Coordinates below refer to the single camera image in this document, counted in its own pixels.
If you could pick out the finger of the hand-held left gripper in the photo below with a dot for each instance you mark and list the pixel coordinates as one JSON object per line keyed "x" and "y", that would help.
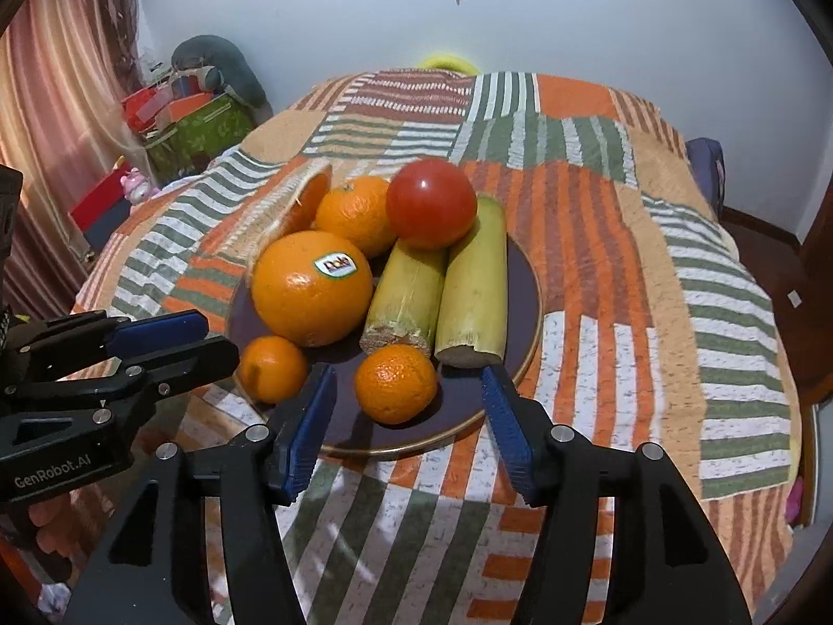
{"x": 189, "y": 359}
{"x": 163, "y": 332}

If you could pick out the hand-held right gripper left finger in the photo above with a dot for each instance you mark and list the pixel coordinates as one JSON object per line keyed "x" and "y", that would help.
{"x": 306, "y": 436}

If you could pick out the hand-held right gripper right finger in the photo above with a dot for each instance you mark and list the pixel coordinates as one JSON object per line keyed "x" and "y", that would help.
{"x": 507, "y": 430}

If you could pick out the small mandarin orange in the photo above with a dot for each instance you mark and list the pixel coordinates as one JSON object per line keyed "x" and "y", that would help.
{"x": 395, "y": 384}
{"x": 272, "y": 370}

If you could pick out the large orange with sticker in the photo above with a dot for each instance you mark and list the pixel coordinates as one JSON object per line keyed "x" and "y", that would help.
{"x": 306, "y": 299}

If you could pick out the purple plate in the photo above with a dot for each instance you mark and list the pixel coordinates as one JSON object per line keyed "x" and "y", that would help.
{"x": 520, "y": 286}

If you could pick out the sugarcane piece with smooth end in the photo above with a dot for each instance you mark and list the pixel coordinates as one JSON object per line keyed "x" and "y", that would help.
{"x": 474, "y": 286}

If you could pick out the sugarcane piece with frayed end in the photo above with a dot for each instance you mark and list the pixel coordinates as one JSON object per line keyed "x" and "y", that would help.
{"x": 407, "y": 293}

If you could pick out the medium orange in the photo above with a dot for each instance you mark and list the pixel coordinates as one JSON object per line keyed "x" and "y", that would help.
{"x": 355, "y": 215}

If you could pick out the red tomato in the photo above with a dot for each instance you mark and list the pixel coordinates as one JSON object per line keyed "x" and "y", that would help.
{"x": 433, "y": 202}

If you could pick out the red and dark box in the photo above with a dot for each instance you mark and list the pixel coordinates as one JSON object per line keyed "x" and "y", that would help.
{"x": 104, "y": 208}

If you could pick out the pink plush toy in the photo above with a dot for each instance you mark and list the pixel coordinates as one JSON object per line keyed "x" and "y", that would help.
{"x": 138, "y": 185}

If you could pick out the green patterned storage box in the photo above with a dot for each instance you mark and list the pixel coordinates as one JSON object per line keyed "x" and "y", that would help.
{"x": 202, "y": 137}

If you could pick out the red gift box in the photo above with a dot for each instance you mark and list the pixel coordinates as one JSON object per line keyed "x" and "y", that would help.
{"x": 144, "y": 107}

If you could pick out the orange flat box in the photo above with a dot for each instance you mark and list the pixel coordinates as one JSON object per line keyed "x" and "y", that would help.
{"x": 189, "y": 107}

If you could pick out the striped patchwork blanket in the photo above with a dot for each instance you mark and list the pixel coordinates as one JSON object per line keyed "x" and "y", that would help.
{"x": 618, "y": 221}

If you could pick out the pink and gold curtain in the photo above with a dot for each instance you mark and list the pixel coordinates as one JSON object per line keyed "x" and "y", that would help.
{"x": 58, "y": 97}

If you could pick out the grey plush pillow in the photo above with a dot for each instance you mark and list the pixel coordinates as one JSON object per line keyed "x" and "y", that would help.
{"x": 228, "y": 65}

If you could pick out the pink plastic item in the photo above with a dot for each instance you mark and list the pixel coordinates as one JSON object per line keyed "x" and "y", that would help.
{"x": 794, "y": 501}

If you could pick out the white paper scrap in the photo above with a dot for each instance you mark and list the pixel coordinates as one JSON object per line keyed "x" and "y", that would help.
{"x": 794, "y": 298}

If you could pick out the blue grey backpack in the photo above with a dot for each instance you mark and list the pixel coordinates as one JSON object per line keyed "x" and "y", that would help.
{"x": 708, "y": 172}

